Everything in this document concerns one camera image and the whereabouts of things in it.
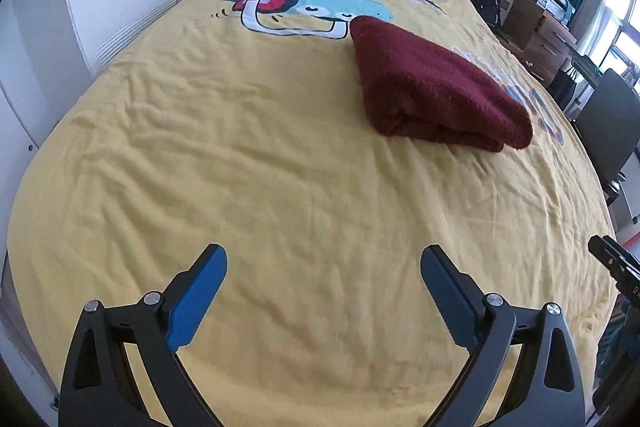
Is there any brown cardboard box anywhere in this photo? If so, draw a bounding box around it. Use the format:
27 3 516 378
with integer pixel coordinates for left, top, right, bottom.
502 0 546 52

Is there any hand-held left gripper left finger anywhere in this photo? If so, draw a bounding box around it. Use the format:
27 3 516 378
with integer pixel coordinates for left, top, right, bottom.
58 244 228 427

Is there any yellow printed bedspread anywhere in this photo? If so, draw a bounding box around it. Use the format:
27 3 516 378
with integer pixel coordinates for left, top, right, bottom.
7 0 619 427

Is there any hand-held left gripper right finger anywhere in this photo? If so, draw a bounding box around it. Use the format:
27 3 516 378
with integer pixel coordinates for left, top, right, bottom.
420 245 586 427

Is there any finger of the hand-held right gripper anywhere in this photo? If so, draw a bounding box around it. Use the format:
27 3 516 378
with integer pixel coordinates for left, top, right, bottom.
588 234 640 297
594 307 640 414

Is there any black chair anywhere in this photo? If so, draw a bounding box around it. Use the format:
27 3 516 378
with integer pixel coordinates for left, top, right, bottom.
571 68 640 204

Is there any wooden drawer unit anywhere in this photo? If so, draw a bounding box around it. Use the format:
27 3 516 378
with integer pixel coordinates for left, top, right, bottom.
520 13 579 86

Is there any window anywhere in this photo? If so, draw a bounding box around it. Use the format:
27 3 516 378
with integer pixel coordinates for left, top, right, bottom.
582 0 640 84

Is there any maroon knitted sweater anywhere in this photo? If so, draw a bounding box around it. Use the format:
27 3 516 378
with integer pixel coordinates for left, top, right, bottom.
349 16 534 154

